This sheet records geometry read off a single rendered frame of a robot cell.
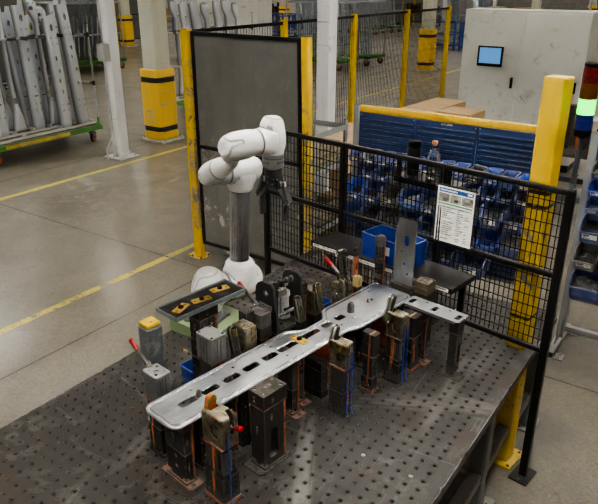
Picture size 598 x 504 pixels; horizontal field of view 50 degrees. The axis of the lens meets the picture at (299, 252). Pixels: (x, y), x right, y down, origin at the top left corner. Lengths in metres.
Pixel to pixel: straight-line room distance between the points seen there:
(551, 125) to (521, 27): 6.24
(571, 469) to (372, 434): 1.46
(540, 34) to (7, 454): 7.89
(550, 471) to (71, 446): 2.40
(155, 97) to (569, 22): 5.83
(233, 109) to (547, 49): 4.94
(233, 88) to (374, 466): 3.51
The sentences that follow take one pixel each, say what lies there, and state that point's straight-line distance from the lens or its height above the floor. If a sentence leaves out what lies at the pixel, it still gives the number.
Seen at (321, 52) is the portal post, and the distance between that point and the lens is 7.14.
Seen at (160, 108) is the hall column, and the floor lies 0.53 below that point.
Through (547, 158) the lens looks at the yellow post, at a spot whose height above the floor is 1.66.
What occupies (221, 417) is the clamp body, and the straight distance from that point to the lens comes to 2.19.
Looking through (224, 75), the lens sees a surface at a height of 1.66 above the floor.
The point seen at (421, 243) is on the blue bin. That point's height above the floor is 1.15.
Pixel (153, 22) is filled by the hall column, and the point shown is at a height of 1.77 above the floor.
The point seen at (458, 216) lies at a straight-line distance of 3.26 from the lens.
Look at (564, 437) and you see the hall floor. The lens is 4.07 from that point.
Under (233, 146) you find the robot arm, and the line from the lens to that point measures 2.49.
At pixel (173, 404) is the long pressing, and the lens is 2.38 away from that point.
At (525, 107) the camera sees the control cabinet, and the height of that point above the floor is 0.80.
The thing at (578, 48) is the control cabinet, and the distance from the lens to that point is 9.04.
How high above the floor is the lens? 2.38
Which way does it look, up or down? 23 degrees down
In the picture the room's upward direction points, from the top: straight up
